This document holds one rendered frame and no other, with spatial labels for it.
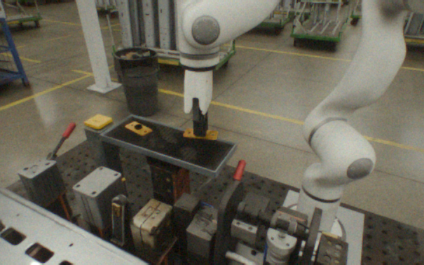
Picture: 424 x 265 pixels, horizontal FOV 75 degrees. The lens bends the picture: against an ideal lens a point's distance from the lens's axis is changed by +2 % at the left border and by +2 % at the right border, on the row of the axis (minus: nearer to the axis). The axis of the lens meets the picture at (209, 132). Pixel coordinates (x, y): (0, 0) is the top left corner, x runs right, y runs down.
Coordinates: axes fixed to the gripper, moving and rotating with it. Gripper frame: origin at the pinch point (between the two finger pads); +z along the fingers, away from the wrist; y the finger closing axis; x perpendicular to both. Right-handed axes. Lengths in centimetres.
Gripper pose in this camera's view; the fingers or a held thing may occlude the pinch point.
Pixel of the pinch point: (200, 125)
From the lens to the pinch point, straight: 67.2
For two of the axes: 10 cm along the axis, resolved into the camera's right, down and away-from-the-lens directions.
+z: 0.0, 8.5, 5.3
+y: -1.7, 5.2, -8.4
